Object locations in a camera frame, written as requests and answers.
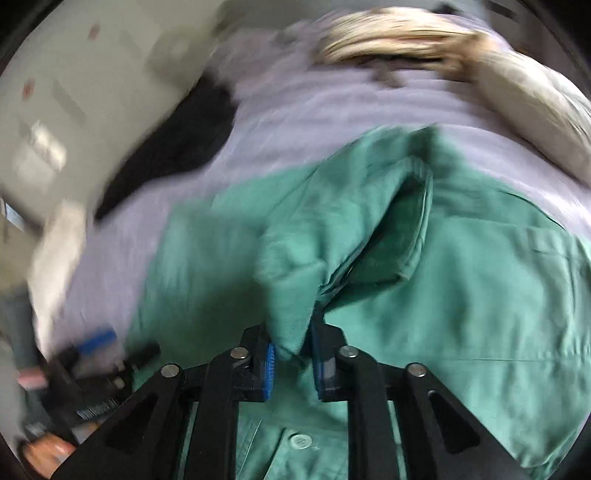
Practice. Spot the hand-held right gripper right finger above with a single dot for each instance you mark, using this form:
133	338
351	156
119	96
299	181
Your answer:
322	369

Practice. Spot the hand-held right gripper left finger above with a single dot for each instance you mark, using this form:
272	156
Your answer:
264	369

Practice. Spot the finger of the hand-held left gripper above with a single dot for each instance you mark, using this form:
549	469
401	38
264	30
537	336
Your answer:
144	353
98	339

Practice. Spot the green shirt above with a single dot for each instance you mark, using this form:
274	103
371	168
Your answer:
461	300

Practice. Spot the person's left hand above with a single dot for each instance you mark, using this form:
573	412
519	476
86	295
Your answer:
32	378

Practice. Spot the white quilted cloth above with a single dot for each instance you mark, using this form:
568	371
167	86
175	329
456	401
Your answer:
55	267

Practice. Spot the black garment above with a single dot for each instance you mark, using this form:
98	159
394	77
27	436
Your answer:
184	138

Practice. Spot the lavender textured blanket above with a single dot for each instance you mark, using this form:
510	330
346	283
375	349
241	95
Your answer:
323	106

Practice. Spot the cream quilted pillow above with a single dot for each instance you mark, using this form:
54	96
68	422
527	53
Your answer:
545	106

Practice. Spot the cream striped fuzzy cloth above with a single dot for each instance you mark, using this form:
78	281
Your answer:
397	32

